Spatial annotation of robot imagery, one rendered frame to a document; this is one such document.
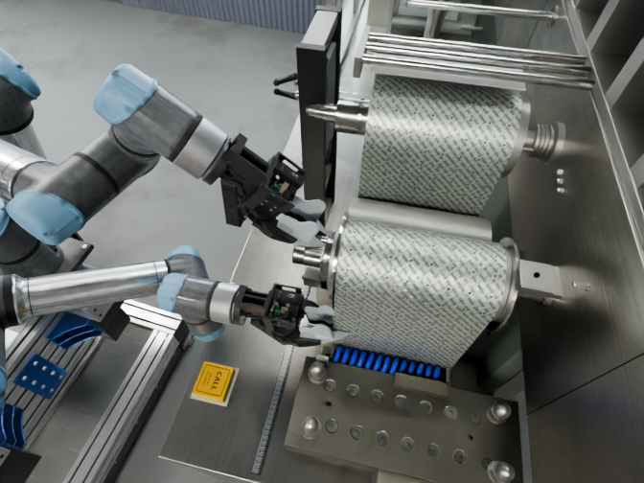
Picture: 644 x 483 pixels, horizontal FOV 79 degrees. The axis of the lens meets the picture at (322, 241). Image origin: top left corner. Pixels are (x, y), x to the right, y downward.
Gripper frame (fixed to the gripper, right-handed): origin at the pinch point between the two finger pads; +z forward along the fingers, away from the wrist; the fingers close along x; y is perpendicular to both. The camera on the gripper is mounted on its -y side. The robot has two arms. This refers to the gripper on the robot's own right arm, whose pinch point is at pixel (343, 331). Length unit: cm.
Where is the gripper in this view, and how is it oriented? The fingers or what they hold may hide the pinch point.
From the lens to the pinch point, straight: 75.1
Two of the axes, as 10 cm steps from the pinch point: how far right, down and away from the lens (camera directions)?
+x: 2.2, -7.9, 5.7
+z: 9.8, 1.8, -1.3
